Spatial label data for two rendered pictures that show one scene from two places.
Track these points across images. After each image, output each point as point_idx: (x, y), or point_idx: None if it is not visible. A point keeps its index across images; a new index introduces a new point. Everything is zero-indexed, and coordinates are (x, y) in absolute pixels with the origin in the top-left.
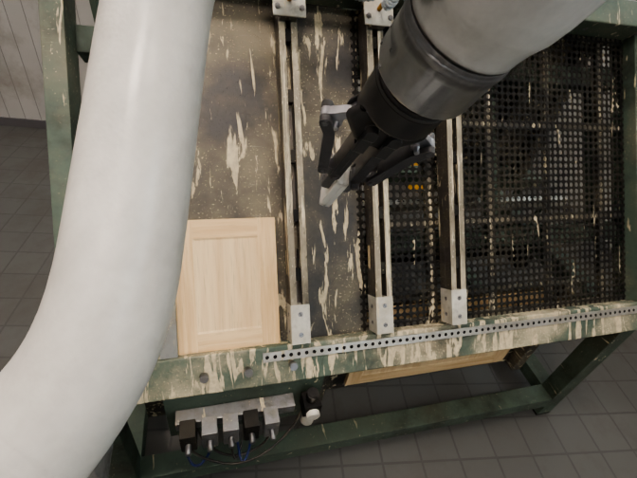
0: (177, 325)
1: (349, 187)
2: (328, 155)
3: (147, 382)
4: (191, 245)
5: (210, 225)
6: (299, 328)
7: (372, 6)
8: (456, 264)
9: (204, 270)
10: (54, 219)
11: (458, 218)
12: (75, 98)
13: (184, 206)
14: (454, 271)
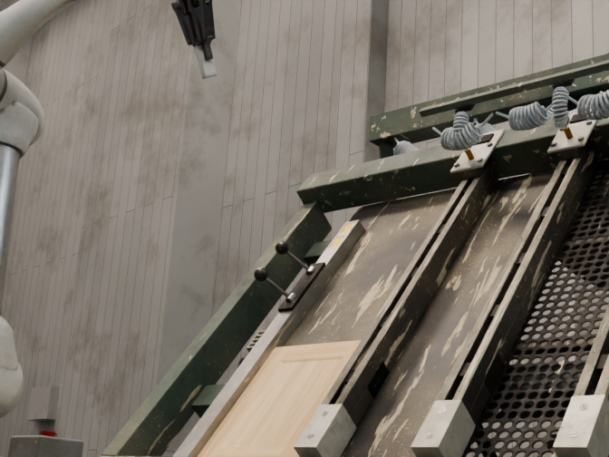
0: (211, 436)
1: (205, 53)
2: (183, 26)
3: (43, 4)
4: (276, 365)
5: (305, 348)
6: (313, 429)
7: (562, 138)
8: (601, 363)
9: (271, 388)
10: (192, 342)
11: None
12: (275, 277)
13: None
14: (589, 370)
